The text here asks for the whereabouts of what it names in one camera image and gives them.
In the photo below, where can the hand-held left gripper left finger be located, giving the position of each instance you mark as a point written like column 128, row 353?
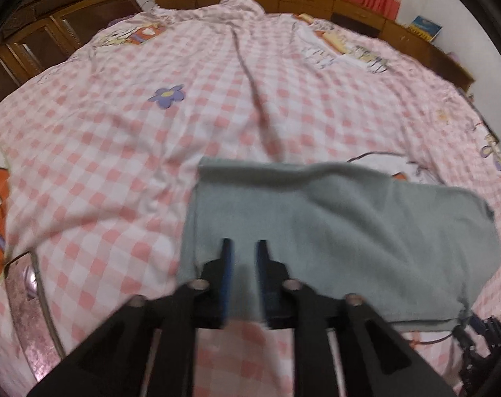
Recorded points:
column 226, row 285

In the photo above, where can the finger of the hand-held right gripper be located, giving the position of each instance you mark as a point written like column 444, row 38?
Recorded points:
column 476, row 323

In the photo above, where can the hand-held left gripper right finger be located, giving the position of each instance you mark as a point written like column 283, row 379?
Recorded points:
column 265, row 285

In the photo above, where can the grey pants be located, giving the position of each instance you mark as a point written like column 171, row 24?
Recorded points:
column 337, row 235

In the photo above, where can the pink checkered cartoon blanket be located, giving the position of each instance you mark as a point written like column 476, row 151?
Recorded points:
column 143, row 153

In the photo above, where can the brown wooden headboard cabinet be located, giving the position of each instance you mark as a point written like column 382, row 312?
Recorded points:
column 358, row 12

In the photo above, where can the blue book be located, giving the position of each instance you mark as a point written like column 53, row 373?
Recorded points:
column 426, row 28

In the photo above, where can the brown wooden wardrobe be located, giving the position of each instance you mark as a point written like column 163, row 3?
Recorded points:
column 39, row 37

